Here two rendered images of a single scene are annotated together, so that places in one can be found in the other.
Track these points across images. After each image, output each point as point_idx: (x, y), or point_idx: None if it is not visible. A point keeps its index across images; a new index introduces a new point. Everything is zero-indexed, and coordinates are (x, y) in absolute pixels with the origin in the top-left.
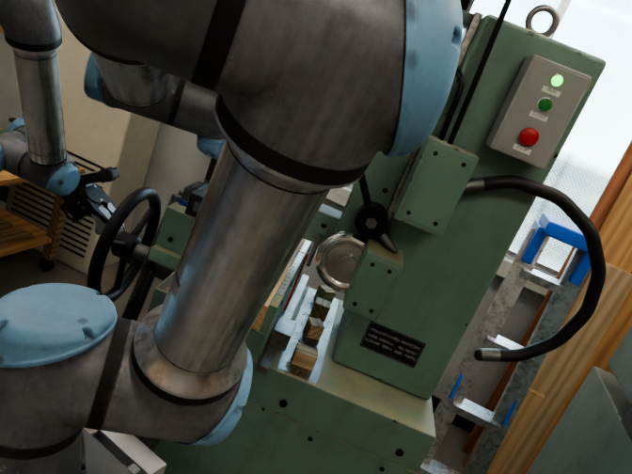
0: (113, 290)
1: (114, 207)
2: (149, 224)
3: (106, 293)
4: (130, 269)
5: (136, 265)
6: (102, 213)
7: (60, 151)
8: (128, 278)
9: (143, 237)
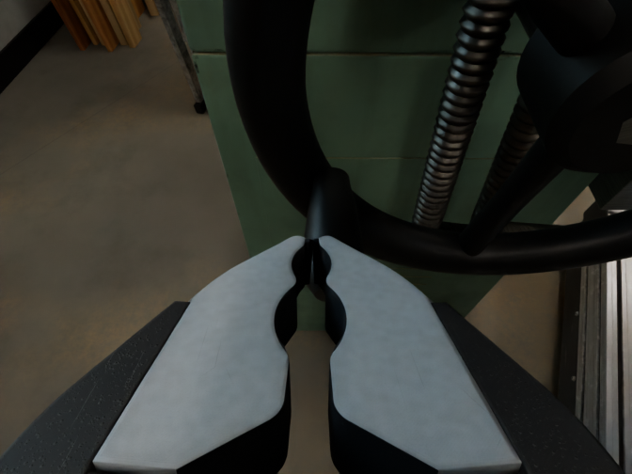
0: (496, 244)
1: (149, 379)
2: (308, 25)
3: (559, 237)
4: (383, 223)
5: (362, 199)
6: (497, 371)
7: None
8: (411, 224)
9: (298, 134)
